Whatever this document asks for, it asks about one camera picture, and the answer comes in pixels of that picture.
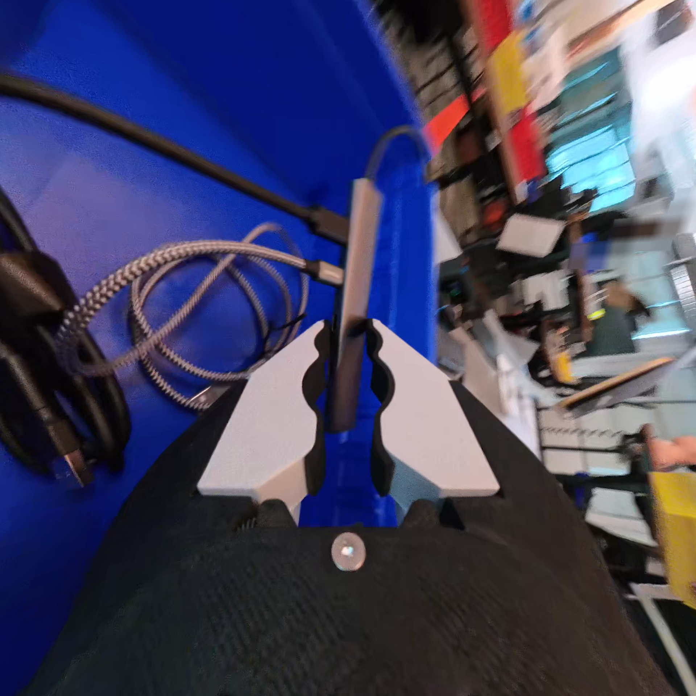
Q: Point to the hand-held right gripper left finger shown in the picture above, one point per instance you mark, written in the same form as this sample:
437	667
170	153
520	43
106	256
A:
261	435

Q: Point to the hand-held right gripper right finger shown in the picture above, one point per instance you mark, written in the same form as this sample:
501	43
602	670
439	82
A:
435	435

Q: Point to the blue plastic bin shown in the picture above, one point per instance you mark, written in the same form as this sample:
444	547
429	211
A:
217	81

